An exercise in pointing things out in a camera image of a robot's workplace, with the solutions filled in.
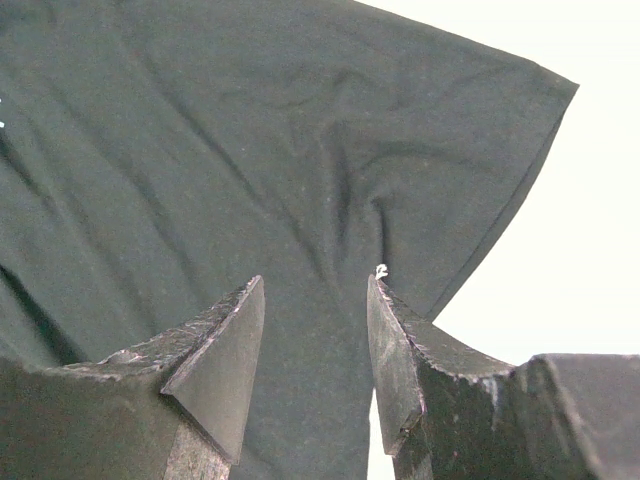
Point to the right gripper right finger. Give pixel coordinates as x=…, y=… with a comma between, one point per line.
x=448, y=411

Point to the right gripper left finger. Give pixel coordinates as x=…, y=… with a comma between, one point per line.
x=173, y=407

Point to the black t shirt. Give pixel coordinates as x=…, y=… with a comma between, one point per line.
x=157, y=154

